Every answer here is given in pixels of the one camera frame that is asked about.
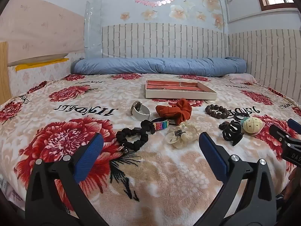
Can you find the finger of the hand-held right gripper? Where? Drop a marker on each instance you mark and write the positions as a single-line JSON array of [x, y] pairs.
[[278, 134], [295, 125]]

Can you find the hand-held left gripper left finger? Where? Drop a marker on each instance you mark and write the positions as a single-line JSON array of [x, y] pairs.
[[94, 150]]

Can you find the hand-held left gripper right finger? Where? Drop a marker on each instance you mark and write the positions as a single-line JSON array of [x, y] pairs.
[[211, 150]]

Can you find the black scrunchie with charm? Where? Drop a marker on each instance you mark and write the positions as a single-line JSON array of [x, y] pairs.
[[131, 137]]

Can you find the orange scrunchie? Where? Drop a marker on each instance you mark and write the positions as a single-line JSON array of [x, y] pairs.
[[176, 110]]

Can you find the white tray with brick lining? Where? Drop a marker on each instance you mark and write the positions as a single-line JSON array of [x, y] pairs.
[[181, 94]]

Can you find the person's right hand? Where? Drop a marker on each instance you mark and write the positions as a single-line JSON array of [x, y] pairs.
[[294, 181]]

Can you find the cream and green round clip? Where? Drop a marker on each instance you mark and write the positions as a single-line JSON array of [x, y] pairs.
[[252, 125]]

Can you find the black claw hair clip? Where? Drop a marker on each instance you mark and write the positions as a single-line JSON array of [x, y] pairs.
[[231, 131]]

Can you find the red floral printed blanket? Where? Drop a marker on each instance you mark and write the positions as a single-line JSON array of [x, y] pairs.
[[82, 122]]

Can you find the cream flower hair clip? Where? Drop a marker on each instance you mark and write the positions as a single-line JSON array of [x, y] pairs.
[[181, 136]]

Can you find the pink pillow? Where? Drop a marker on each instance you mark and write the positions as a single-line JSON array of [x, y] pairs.
[[242, 77]]

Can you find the blue rolled duvet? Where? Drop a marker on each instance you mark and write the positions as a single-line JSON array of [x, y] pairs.
[[160, 66]]

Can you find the yellow cloth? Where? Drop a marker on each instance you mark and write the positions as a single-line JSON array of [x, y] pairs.
[[40, 63]]

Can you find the clear plastic sheet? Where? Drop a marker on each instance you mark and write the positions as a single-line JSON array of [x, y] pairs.
[[93, 28]]

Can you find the wooden bed post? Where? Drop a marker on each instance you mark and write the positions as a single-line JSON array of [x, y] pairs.
[[5, 70]]

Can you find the group of flower wall stickers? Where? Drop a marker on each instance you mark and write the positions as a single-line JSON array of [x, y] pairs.
[[178, 10]]

